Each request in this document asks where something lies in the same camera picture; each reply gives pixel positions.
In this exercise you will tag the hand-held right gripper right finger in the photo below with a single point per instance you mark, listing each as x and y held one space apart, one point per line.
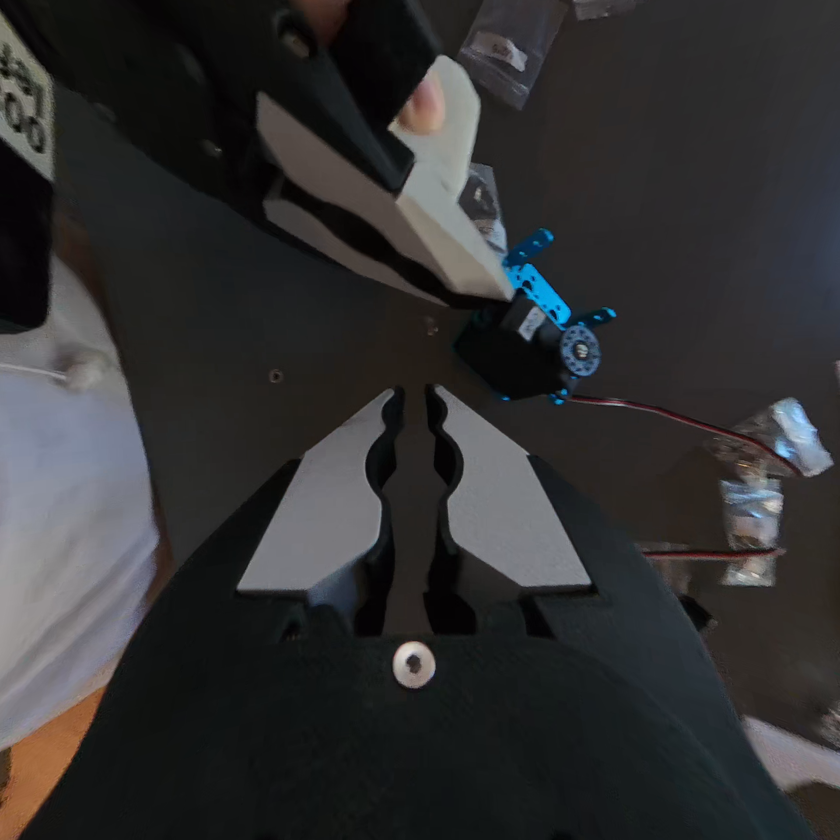
518 525

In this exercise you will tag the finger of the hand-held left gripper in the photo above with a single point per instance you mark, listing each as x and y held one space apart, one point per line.
308 229
446 243

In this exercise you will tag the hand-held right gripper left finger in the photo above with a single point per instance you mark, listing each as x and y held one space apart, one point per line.
315 525

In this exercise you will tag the black servo motor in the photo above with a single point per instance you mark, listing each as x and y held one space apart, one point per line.
512 354

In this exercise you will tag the white square foam frame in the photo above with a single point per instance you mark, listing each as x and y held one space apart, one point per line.
787 754

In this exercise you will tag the dark brown desk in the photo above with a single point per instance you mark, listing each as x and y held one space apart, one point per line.
656 229

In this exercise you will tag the person's left hand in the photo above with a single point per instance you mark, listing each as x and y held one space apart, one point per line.
425 105

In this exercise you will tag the group of small clear bags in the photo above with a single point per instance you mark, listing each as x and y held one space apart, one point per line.
505 52

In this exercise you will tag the crumpled clear parts bag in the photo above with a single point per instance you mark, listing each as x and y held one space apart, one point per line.
751 518

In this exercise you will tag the clear bag of screws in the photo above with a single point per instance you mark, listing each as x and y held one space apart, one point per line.
781 433

